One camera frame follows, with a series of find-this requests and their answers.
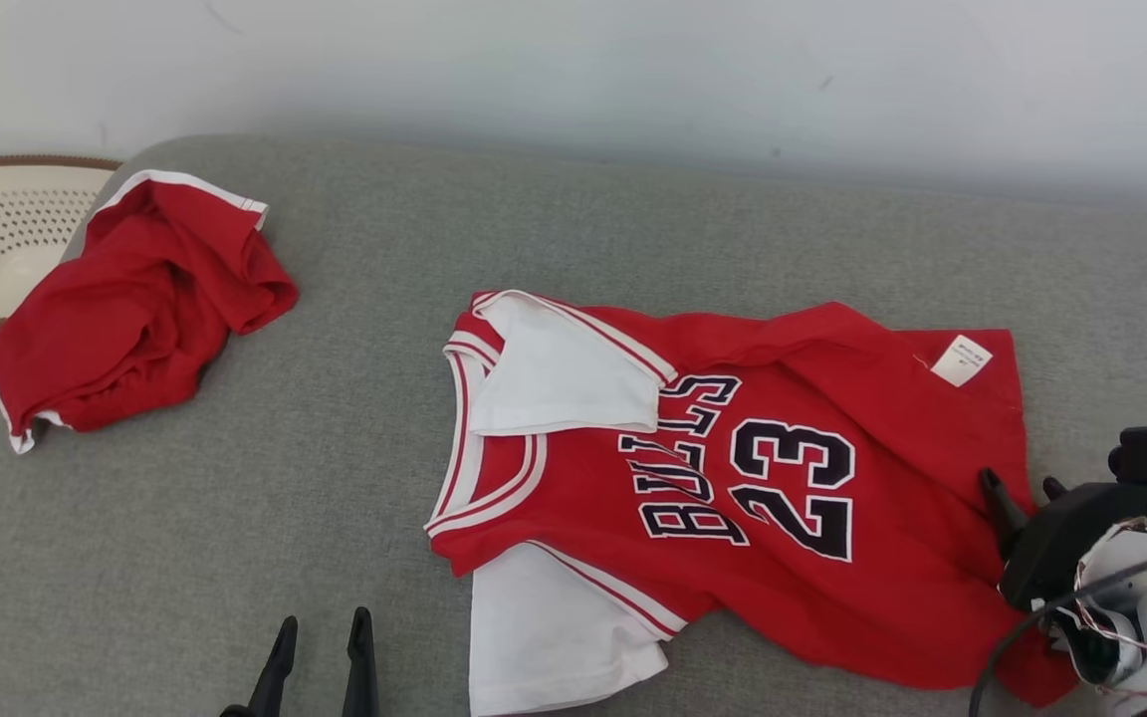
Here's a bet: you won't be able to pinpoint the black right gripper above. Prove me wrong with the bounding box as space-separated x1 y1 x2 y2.
978 467 1147 611

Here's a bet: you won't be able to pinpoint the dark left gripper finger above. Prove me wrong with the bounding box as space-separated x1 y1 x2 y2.
340 606 381 717
219 615 299 717

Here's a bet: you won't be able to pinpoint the red Bulls jersey white sleeves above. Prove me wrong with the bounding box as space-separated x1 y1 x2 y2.
423 289 1078 717

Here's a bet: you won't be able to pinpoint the red shorts white hem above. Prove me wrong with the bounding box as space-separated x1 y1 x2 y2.
0 169 300 455

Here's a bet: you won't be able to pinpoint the grey fabric sofa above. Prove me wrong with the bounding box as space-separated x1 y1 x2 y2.
0 134 1147 717

